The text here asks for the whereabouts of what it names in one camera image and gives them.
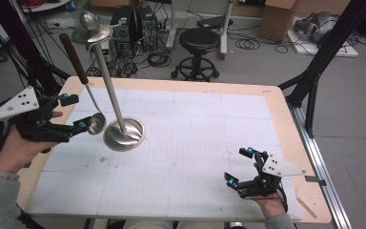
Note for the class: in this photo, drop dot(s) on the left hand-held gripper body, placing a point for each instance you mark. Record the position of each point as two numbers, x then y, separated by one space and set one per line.
28 120

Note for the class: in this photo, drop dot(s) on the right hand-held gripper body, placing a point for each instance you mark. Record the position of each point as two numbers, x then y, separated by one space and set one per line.
271 176

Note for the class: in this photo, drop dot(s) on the steel utensil stand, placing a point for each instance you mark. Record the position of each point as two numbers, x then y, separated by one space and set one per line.
124 135

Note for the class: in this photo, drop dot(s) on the person's right hand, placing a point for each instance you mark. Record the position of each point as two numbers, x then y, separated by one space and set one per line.
271 206

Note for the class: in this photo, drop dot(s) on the person's left hand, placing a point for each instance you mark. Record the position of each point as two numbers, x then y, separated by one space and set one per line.
19 152

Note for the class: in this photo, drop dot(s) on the black tape piece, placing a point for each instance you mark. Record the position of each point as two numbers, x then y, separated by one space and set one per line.
315 180

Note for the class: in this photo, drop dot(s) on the tan tape strip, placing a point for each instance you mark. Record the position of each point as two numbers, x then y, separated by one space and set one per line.
306 207

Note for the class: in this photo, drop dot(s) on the white grid mat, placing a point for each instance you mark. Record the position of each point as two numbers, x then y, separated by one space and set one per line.
187 152

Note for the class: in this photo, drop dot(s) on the black computer tower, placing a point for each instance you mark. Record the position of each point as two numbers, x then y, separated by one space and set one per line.
146 27
122 25

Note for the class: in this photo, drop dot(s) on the black round stool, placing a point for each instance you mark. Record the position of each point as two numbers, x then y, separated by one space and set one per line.
199 41

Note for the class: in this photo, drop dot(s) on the white stand leg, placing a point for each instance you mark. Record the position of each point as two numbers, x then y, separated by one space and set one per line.
171 28
225 31

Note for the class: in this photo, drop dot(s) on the white floor board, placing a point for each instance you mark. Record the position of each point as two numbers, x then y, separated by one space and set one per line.
330 49

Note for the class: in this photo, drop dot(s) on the black flat device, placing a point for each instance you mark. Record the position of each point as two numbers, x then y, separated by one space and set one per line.
213 21

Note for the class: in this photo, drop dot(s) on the cardboard box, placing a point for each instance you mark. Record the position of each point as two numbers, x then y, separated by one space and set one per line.
278 19

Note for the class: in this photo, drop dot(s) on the grey bag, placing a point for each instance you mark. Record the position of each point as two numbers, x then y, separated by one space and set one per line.
319 25

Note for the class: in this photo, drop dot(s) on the aluminium rail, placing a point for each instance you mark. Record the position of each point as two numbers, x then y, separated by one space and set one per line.
317 152

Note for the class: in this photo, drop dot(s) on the black metal frame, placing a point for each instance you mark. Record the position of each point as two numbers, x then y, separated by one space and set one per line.
22 47
327 51

